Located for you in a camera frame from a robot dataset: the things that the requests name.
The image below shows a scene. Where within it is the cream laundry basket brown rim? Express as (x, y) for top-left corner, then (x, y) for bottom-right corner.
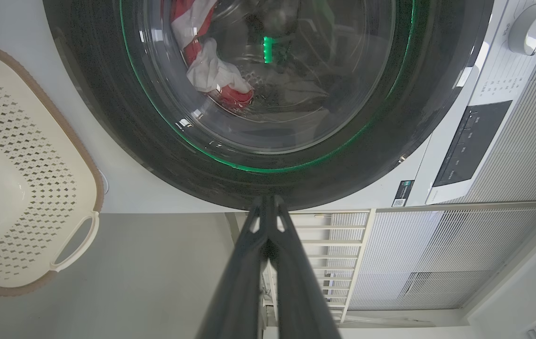
(0, 39), (105, 297)

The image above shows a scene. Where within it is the white front-load washing machine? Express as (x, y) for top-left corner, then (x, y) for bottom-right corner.
(0, 0), (536, 213)

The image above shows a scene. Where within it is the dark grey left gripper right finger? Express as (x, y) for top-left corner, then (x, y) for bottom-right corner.
(268, 195), (343, 339)

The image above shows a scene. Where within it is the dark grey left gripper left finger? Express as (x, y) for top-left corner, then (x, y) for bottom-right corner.
(196, 195), (268, 339)

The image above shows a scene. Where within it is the black round glass washer door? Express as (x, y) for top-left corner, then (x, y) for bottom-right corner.
(42, 0), (494, 211)

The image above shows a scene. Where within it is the red and white garment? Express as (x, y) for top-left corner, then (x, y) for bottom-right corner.
(170, 0), (255, 106)

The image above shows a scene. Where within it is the black washing machine control panel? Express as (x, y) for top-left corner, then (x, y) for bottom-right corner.
(433, 100), (513, 188)

